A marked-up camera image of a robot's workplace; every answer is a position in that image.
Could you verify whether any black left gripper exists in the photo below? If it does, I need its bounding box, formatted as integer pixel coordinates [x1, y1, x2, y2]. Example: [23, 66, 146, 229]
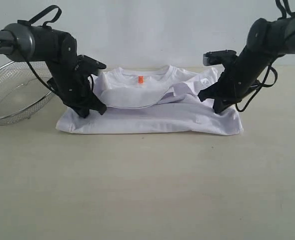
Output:
[46, 61, 107, 119]

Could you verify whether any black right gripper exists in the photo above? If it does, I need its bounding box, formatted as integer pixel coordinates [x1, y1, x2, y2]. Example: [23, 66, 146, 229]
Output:
[197, 53, 260, 114]

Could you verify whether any white t-shirt red lettering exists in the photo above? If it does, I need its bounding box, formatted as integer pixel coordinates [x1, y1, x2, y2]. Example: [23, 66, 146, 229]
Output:
[56, 65, 243, 136]

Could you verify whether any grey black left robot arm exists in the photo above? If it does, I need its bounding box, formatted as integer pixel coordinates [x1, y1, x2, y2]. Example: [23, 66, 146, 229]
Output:
[0, 23, 107, 118]

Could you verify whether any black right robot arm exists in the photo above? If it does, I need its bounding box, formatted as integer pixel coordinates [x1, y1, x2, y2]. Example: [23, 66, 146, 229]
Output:
[198, 16, 295, 114]

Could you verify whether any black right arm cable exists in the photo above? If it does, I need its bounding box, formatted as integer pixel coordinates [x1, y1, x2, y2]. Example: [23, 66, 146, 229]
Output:
[234, 0, 295, 113]

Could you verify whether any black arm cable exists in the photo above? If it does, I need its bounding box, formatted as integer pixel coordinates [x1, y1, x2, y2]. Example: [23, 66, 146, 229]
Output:
[12, 6, 63, 98]
[234, 0, 295, 113]

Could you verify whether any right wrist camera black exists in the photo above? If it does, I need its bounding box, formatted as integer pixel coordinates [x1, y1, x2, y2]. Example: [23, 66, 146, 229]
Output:
[202, 50, 238, 68]

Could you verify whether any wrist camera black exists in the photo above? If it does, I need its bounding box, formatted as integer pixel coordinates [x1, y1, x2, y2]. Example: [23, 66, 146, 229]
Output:
[75, 54, 107, 76]
[202, 50, 238, 68]

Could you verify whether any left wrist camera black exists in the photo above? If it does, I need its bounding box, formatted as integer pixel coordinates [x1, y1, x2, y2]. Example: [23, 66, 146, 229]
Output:
[75, 54, 107, 76]

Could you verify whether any metal wire mesh basket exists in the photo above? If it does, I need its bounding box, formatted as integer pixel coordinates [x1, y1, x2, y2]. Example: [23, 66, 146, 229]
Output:
[0, 61, 55, 126]

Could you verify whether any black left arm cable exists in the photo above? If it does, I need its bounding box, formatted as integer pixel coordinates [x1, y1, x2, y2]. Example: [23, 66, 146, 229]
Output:
[12, 6, 63, 98]

